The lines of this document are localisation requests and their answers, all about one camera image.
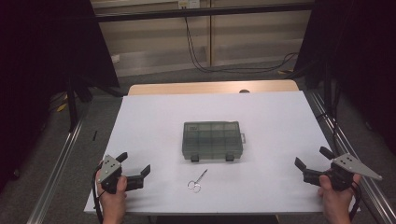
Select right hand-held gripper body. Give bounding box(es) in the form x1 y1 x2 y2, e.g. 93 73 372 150
330 152 384 191

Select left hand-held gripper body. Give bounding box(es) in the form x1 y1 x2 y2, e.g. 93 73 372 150
98 154 128 195

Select small silver scissors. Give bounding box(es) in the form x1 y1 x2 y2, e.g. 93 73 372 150
187 168 208 194

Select grey transparent compartment box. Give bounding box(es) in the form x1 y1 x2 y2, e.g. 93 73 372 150
181 120 247 163

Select person's left hand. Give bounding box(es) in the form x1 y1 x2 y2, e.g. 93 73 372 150
95 169 129 217

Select person's right hand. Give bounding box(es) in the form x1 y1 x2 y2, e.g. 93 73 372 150
317 173 362 217

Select black metal stand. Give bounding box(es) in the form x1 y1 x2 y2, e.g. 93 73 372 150
65 74 94 133

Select wooden table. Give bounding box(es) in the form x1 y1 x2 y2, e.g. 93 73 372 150
127 79 300 97

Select black curtain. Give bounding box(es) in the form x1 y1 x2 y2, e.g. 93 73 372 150
293 0 396 155
0 0 120 192

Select black horizontal bar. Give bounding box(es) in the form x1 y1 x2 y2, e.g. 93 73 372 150
92 2 316 23

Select white power outlet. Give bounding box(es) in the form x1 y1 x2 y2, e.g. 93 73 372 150
177 0 201 9

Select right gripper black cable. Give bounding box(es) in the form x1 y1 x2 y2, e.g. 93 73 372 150
347 180 362 222

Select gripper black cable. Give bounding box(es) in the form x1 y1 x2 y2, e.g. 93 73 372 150
347 180 362 222
92 163 105 224

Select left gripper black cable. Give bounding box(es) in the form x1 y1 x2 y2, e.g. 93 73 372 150
92 163 105 224

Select metal floor rail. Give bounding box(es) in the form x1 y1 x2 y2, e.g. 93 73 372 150
306 90 396 224
25 119 84 224

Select black wall cables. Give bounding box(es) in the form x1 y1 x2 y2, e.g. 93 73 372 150
184 16 300 76

